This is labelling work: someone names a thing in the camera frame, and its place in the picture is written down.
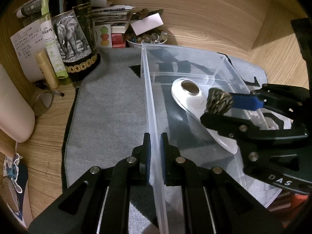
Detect white handheld device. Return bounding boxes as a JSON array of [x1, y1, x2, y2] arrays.
[[171, 78, 238, 154]]

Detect clear plastic storage bin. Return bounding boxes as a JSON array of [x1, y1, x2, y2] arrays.
[[141, 44, 281, 233]]

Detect cartoon sticker card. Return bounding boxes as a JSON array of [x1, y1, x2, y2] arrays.
[[1, 153, 33, 229]]

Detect grey mat with black letters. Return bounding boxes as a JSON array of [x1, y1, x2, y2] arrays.
[[61, 46, 284, 234]]

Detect white bowl of beads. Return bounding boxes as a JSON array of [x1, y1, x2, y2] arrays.
[[126, 30, 168, 48]]

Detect eyeglasses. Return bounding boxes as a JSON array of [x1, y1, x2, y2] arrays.
[[30, 83, 65, 117]]

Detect pink thermos cup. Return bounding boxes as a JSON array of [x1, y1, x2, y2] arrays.
[[1, 66, 35, 143]]

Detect yellow lip balm tube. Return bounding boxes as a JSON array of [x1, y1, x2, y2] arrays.
[[35, 50, 59, 89]]

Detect white card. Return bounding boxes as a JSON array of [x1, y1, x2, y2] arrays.
[[130, 13, 163, 35]]

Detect stack of books and papers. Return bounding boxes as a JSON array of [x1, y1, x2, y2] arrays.
[[16, 0, 159, 49]]

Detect green label spray bottle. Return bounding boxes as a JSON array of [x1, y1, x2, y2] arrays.
[[40, 0, 68, 81]]

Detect handwritten white note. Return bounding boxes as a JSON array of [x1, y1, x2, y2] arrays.
[[11, 20, 45, 82]]

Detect dark wine bottle elephant label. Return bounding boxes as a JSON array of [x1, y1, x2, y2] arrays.
[[49, 0, 100, 86]]

